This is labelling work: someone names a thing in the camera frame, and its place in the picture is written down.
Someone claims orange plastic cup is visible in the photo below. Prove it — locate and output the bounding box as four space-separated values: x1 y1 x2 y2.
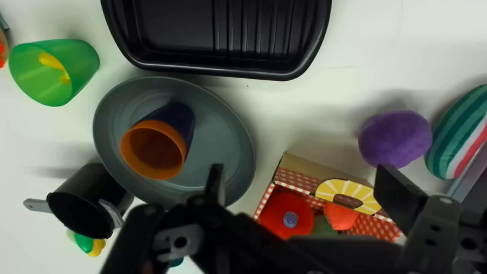
119 119 189 181

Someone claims green translucent plastic cup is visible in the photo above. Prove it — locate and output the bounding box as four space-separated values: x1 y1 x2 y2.
8 38 102 108

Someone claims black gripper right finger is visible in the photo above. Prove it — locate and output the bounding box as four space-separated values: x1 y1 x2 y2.
373 163 431 236

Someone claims yellow toy fruit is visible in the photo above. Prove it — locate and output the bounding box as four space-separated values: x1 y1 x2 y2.
314 178 384 216

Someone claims small green yellow toy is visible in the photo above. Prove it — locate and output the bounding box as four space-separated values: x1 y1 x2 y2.
66 228 109 259

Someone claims red checkered cardboard basket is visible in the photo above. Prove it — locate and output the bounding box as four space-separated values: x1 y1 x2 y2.
252 151 408 244

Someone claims black ridged plastic tray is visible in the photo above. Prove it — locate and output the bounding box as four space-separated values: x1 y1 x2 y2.
99 0 334 82

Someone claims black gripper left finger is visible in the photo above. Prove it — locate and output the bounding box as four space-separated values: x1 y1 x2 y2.
203 163 229 206

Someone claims teal pot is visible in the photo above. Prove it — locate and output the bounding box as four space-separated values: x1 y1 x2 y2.
166 256 188 270

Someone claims purple plush ball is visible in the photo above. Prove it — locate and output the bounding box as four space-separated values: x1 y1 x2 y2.
358 111 434 171

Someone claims striped watermelon toy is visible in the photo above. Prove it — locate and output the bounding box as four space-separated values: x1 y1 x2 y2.
425 82 487 181

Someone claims orange-red toy piece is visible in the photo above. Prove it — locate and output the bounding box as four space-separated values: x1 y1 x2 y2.
323 203 361 233

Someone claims grey oval plate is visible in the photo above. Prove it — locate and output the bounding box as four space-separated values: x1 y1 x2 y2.
92 75 258 209

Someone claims red round toy slice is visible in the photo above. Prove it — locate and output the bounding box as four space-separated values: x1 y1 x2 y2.
258 189 317 241

